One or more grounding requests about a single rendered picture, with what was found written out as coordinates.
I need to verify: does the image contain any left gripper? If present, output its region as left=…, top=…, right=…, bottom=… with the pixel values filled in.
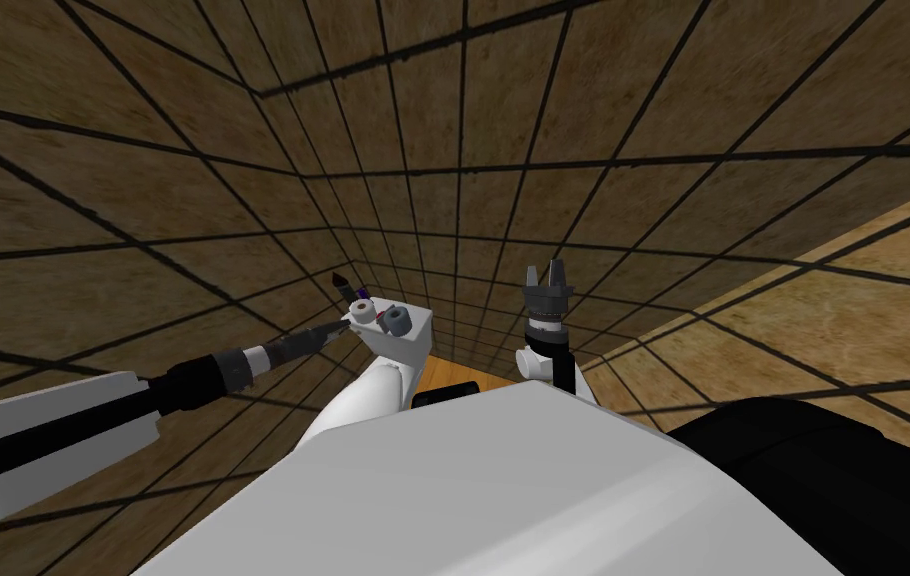
left=265, top=319, right=354, bottom=369

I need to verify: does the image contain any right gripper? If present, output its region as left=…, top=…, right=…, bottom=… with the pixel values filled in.
left=522, top=257, right=573, bottom=322

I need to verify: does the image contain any black pointed stick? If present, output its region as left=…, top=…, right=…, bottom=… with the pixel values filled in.
left=330, top=272, right=369, bottom=306

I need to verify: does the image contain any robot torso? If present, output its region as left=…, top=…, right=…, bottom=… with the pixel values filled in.
left=130, top=380, right=848, bottom=576

